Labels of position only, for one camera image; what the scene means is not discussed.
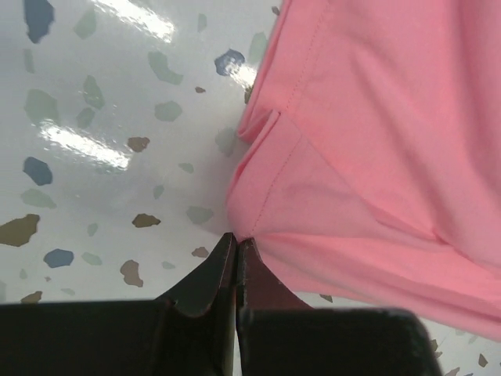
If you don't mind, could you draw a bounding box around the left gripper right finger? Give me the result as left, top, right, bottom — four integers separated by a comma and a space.
236, 240, 312, 375

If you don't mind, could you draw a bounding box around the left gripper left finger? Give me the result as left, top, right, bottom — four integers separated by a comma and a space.
154, 233, 236, 375

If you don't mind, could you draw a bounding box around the pink t-shirt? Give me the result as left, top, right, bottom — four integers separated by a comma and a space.
226, 1, 500, 340

